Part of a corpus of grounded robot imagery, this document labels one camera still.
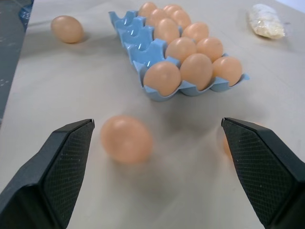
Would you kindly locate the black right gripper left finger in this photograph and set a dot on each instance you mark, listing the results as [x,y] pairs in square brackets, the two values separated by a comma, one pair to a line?
[47,181]

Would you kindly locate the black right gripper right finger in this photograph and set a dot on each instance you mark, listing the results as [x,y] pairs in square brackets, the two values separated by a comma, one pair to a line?
[267,171]

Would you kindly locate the blue plastic egg tray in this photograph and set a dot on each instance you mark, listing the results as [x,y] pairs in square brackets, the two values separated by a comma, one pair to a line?
[135,35]

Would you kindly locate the brown egg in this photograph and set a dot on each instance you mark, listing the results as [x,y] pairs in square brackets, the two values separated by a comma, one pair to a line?
[166,29]
[67,29]
[227,146]
[196,71]
[172,7]
[162,78]
[147,9]
[210,48]
[181,48]
[227,70]
[181,18]
[156,16]
[196,31]
[126,139]

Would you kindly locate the clear bag of beige grains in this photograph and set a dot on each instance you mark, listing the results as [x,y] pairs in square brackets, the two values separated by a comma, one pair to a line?
[265,21]

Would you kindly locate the blue object beside table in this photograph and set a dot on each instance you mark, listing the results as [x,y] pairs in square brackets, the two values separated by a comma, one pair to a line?
[26,12]

